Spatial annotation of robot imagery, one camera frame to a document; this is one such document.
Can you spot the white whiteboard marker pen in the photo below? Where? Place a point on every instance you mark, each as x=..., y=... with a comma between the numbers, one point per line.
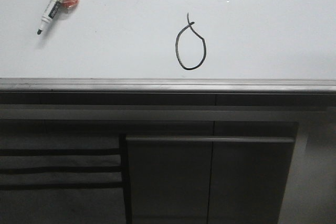
x=49, y=14

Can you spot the white whiteboard with metal frame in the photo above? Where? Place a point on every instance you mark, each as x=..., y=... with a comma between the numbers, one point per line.
x=171, y=45

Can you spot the grey cabinet with doors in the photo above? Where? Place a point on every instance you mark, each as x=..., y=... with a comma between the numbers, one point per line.
x=237, y=173

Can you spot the grey drawer unit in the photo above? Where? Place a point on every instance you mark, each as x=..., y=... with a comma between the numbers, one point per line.
x=60, y=173

